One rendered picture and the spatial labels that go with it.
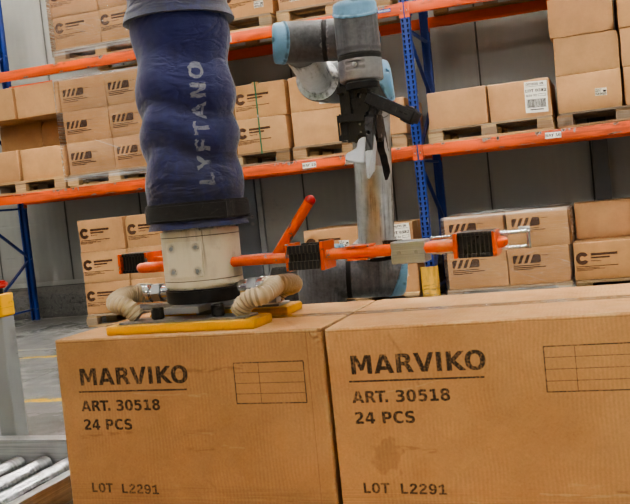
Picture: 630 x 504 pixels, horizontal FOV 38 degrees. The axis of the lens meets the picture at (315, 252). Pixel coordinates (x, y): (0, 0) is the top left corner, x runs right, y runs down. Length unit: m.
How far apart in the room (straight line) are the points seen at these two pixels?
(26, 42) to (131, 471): 10.97
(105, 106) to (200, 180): 8.54
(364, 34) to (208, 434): 0.86
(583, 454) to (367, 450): 0.39
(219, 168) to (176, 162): 0.09
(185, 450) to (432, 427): 0.52
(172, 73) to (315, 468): 0.84
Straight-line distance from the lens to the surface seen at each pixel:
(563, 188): 10.30
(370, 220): 2.68
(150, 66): 1.95
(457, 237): 1.80
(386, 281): 2.75
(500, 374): 1.67
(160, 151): 1.93
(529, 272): 9.01
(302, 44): 1.99
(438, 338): 1.68
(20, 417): 3.02
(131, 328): 1.94
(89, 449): 2.02
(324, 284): 2.76
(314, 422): 1.78
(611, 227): 9.48
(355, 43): 1.85
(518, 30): 10.44
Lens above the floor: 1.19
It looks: 3 degrees down
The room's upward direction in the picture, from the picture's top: 6 degrees counter-clockwise
